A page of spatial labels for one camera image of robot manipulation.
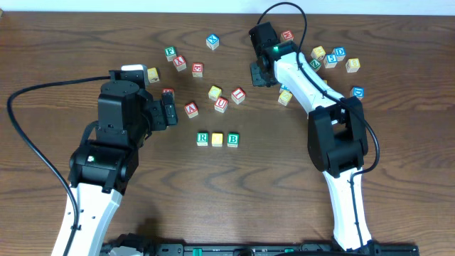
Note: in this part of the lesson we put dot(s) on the red N block top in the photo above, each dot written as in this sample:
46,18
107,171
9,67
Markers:
286,36

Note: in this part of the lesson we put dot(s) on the red X block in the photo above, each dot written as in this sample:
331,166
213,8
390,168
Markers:
179,63

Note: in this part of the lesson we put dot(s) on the blue D block right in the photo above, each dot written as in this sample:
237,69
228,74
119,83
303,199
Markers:
358,92

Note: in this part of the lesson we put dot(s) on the red U block left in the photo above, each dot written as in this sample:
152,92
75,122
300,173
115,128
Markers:
168,90

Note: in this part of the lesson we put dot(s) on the red I block centre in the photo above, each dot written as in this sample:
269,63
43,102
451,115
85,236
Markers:
238,95

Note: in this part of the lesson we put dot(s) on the yellow block top right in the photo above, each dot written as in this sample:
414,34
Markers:
318,53

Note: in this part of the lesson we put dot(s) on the green F block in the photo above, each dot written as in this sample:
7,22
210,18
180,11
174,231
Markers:
170,53

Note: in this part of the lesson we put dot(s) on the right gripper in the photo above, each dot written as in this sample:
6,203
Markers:
259,75

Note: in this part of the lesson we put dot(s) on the blue X block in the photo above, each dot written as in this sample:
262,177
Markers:
212,41

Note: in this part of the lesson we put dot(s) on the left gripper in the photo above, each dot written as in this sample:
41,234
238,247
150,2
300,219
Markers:
168,109

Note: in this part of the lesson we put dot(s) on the green B block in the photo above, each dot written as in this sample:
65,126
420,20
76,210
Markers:
233,140

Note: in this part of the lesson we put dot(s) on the red A block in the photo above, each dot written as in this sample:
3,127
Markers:
191,110

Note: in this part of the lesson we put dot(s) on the green R block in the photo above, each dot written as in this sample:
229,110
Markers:
202,139

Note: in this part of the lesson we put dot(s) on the blue D block top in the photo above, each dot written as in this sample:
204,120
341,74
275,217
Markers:
340,53

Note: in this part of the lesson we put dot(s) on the blue d block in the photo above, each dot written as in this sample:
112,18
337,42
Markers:
340,53
358,92

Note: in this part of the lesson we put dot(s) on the yellow C block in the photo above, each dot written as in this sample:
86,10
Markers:
214,93

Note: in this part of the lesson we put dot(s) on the green Z block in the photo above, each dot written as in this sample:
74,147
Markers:
315,65

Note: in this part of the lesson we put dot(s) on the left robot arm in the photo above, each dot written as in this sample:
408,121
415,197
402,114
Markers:
104,162

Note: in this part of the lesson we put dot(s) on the blue 5 block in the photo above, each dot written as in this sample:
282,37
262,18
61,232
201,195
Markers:
330,61

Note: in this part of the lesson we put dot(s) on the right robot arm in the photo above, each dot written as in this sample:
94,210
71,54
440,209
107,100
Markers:
337,132

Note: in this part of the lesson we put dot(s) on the yellow block left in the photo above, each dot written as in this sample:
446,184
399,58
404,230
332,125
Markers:
153,75

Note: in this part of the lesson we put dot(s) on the yellow 8 block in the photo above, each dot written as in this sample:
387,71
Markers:
352,65

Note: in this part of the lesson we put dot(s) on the red u block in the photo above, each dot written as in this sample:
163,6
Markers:
221,104
168,90

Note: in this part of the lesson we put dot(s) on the yellow block below 2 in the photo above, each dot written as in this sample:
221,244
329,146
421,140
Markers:
285,97

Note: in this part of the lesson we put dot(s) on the yellow O block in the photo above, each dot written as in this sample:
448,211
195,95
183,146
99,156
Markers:
217,139

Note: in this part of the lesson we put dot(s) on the red E block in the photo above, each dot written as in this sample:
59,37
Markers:
197,70

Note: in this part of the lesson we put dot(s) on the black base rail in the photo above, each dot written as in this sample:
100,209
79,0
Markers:
305,249

